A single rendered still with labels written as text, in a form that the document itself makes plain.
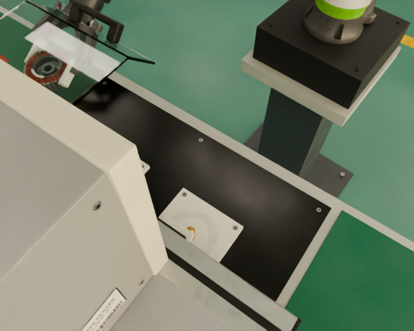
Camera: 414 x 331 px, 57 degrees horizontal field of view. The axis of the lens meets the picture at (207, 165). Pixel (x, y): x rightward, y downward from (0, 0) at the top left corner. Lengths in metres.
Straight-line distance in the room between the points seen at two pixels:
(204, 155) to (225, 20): 1.64
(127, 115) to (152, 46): 1.35
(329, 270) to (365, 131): 1.27
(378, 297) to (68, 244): 0.68
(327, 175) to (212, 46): 0.97
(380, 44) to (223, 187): 0.54
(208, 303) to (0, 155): 0.23
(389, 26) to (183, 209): 0.71
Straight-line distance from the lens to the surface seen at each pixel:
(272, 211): 0.80
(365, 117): 2.05
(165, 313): 0.38
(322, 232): 0.83
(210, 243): 0.75
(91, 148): 0.21
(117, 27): 0.70
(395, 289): 0.84
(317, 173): 1.77
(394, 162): 1.95
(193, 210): 0.78
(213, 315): 0.38
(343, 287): 0.80
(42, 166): 0.22
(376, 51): 1.05
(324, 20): 1.01
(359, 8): 1.00
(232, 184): 0.82
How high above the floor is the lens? 1.49
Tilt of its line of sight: 59 degrees down
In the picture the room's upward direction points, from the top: straight up
